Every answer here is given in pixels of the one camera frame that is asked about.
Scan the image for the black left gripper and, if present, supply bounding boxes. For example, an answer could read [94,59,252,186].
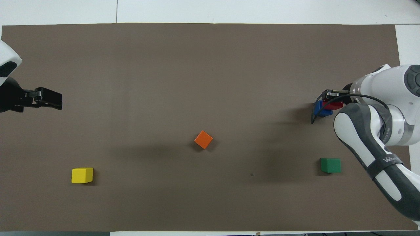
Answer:
[0,77,63,113]

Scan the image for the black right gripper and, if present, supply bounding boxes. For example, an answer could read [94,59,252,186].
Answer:
[323,84,353,99]

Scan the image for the red wooden block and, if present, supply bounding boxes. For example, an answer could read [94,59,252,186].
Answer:
[322,100,344,110]

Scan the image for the blue wooden block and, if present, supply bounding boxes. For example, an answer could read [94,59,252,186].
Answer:
[313,100,333,117]

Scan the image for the green wooden block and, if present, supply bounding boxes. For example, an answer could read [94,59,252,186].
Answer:
[320,158,342,173]

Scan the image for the yellow wooden block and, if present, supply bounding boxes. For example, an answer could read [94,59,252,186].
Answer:
[71,167,94,184]

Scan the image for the orange wooden block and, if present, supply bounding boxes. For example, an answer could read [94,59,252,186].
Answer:
[194,130,213,150]

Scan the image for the brown table mat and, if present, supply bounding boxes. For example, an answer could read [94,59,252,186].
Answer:
[0,23,419,232]

